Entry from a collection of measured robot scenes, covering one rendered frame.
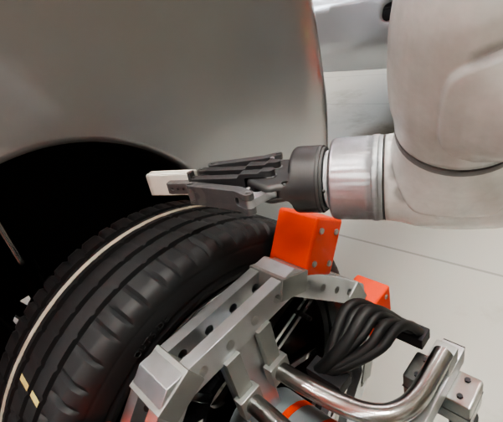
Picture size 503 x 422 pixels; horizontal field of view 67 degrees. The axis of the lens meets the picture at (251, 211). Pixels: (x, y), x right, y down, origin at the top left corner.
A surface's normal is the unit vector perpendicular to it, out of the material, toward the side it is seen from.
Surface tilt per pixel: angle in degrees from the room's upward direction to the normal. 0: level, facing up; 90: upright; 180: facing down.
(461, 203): 112
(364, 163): 45
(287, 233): 55
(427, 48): 106
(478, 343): 0
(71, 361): 30
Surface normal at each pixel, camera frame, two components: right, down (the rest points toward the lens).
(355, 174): -0.37, 0.04
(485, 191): -0.02, 0.76
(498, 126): -0.64, 0.73
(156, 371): -0.23, -0.84
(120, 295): -0.39, -0.69
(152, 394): -0.65, -0.24
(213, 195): -0.54, 0.47
